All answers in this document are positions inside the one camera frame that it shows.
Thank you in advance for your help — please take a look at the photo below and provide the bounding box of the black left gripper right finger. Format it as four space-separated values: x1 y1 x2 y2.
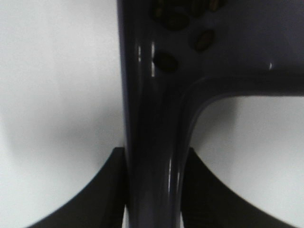
181 148 290 228

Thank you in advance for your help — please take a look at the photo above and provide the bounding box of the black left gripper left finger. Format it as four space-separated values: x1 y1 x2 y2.
32 147 127 228

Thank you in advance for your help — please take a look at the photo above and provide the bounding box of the pile of coffee beans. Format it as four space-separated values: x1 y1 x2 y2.
149 0 225 73

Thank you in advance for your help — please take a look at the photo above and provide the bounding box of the purple plastic dustpan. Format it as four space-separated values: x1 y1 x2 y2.
117 0 304 228

